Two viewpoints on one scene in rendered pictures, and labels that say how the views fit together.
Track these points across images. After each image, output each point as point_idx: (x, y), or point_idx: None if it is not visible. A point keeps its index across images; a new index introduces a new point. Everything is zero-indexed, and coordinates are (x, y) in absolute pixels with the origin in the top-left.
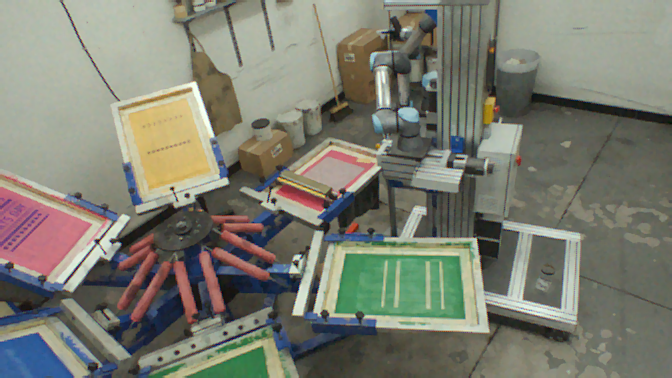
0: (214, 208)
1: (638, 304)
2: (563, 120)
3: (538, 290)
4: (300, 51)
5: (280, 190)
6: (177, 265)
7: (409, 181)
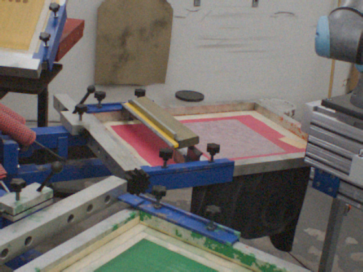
0: (62, 182)
1: None
2: None
3: None
4: (296, 28)
5: (121, 126)
6: None
7: (351, 181)
